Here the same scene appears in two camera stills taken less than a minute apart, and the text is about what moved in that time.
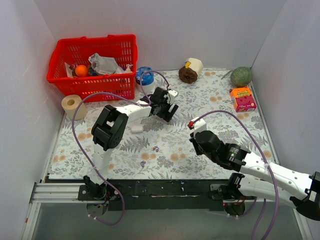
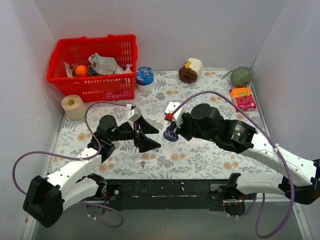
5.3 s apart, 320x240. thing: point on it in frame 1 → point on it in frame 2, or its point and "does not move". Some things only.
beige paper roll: x=69 y=103 does not move
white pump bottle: x=128 y=70 does not move
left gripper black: x=165 y=110 → x=136 y=131
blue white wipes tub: x=147 y=80 does not move
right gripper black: x=198 y=144 → x=182 y=127
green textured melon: x=241 y=76 does not move
